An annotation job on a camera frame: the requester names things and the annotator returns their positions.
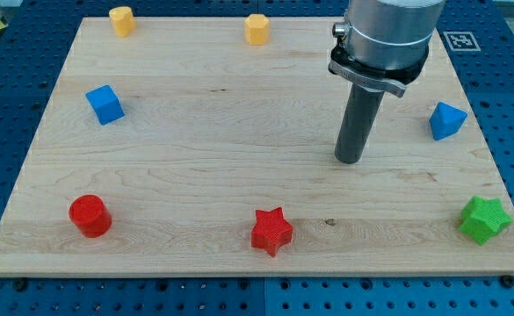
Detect blue triangular block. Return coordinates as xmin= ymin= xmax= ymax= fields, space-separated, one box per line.
xmin=429 ymin=102 xmax=467 ymax=140

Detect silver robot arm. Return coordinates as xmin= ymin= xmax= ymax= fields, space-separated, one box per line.
xmin=329 ymin=0 xmax=445 ymax=97

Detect red cylinder block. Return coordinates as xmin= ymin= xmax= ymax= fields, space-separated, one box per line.
xmin=69 ymin=194 xmax=112 ymax=238

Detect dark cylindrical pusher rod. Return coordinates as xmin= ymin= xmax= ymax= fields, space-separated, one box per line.
xmin=335 ymin=84 xmax=384 ymax=164

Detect red star block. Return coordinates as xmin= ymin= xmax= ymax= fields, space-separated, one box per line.
xmin=250 ymin=207 xmax=293 ymax=257

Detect blue cube block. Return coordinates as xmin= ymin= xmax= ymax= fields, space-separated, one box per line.
xmin=85 ymin=85 xmax=125 ymax=126

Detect wooden board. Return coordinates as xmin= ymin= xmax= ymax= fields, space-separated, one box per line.
xmin=0 ymin=18 xmax=514 ymax=278

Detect green star block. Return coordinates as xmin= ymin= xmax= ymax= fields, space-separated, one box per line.
xmin=459 ymin=196 xmax=513 ymax=246

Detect white fiducial marker tag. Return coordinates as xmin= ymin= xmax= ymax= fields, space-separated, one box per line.
xmin=443 ymin=32 xmax=481 ymax=52

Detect yellow heart block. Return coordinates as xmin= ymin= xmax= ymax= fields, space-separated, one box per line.
xmin=109 ymin=6 xmax=136 ymax=38

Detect yellow hexagon block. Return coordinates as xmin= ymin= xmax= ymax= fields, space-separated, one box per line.
xmin=243 ymin=14 xmax=270 ymax=46

